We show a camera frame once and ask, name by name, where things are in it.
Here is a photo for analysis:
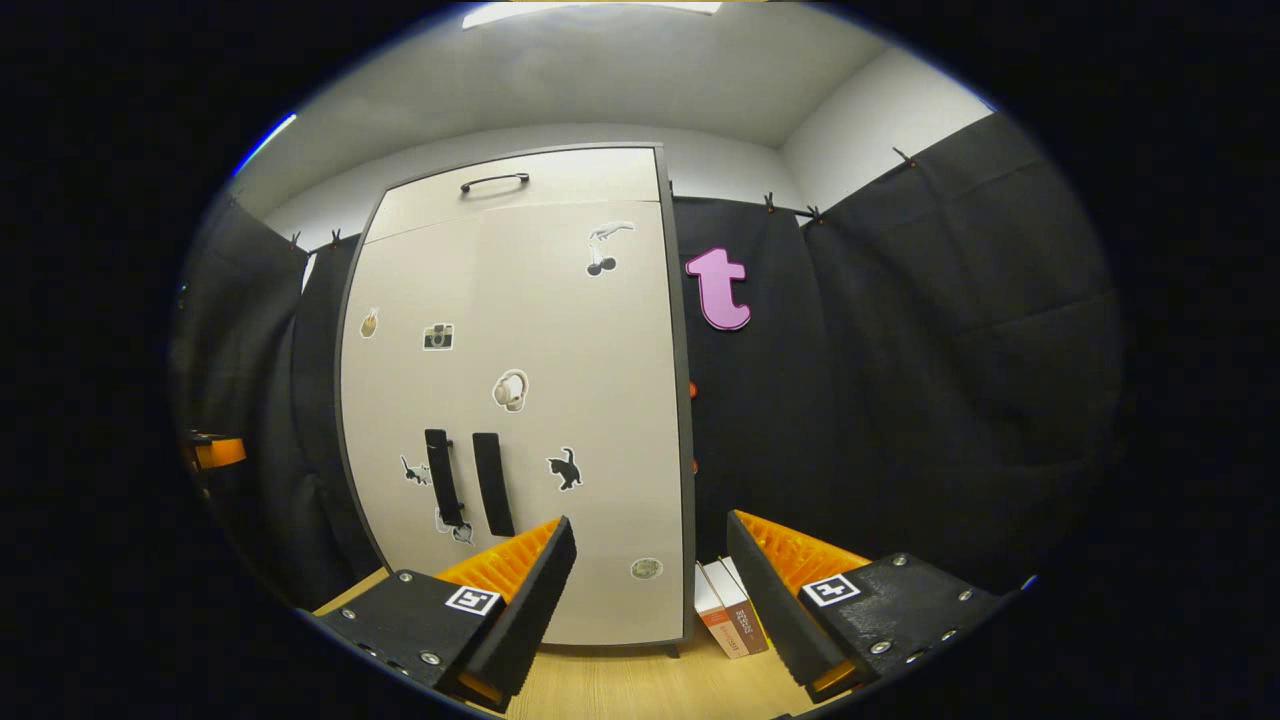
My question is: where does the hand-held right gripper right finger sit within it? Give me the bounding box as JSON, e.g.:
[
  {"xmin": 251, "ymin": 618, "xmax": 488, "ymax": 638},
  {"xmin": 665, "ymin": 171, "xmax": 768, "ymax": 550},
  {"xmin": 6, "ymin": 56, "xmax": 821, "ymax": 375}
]
[{"xmin": 725, "ymin": 510, "xmax": 1006, "ymax": 706}]

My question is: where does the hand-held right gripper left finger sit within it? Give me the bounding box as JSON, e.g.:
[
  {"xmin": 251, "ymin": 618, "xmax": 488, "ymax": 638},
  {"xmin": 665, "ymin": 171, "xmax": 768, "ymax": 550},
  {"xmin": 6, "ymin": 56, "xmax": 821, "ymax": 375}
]
[{"xmin": 312, "ymin": 515, "xmax": 579, "ymax": 713}]

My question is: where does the white shoe cabinet door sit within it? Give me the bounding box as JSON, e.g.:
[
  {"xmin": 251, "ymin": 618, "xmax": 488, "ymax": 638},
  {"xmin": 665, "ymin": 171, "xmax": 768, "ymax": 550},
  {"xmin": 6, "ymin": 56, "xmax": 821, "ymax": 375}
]
[
  {"xmin": 340, "ymin": 222, "xmax": 491, "ymax": 591},
  {"xmin": 465, "ymin": 200, "xmax": 691, "ymax": 646}
]

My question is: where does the white grey shoe cabinet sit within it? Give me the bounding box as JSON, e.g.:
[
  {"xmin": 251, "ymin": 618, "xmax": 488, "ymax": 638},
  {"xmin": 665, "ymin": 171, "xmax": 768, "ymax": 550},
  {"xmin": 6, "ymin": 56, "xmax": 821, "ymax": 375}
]
[{"xmin": 335, "ymin": 143, "xmax": 698, "ymax": 656}]

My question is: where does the white cabinet drawer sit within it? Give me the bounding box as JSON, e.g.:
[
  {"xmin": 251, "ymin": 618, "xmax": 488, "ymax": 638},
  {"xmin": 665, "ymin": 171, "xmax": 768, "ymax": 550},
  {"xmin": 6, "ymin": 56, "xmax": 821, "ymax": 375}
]
[{"xmin": 362, "ymin": 147, "xmax": 663, "ymax": 244}]

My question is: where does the white orange cardboard box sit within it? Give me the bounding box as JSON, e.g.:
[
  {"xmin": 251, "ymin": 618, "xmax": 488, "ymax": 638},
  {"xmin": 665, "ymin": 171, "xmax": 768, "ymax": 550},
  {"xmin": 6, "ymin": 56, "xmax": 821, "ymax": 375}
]
[{"xmin": 695, "ymin": 557, "xmax": 771, "ymax": 659}]

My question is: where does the black backdrop cloth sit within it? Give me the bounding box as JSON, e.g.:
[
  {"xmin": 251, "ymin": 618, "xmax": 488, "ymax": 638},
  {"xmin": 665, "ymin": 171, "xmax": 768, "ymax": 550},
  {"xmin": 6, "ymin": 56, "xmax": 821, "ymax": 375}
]
[{"xmin": 170, "ymin": 112, "xmax": 1126, "ymax": 613}]

